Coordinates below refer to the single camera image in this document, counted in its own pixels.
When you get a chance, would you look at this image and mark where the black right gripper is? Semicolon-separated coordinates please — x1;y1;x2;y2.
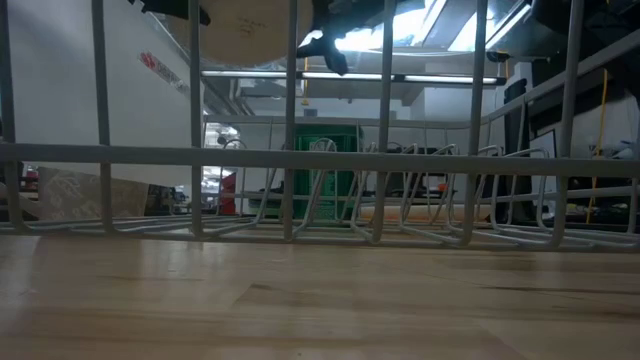
297;0;401;77

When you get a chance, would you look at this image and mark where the black striped white plate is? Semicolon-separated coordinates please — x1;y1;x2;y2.
167;0;315;69

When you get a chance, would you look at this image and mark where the green lidded wipes canister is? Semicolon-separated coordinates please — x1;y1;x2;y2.
293;124;359;221

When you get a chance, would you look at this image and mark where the bright ceiling light panel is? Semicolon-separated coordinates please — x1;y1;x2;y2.
299;7;436;54

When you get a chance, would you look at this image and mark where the long ceiling strip light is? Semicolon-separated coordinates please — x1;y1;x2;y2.
199;70;507;85

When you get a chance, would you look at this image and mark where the red cart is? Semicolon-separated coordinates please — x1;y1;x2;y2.
221;172;237;216

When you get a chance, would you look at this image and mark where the brown patterned cardboard box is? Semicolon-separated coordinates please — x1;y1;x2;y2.
37;167;151;221

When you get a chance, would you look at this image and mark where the white crumpled cloth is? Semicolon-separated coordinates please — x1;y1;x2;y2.
602;141;640;161

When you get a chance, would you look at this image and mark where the grey wire dish rack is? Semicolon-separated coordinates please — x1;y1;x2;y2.
0;0;640;254

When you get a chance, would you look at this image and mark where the black upright post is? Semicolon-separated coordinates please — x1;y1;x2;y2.
503;79;532;224

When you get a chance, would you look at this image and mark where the yellow cable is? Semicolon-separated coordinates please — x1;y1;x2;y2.
591;68;610;211

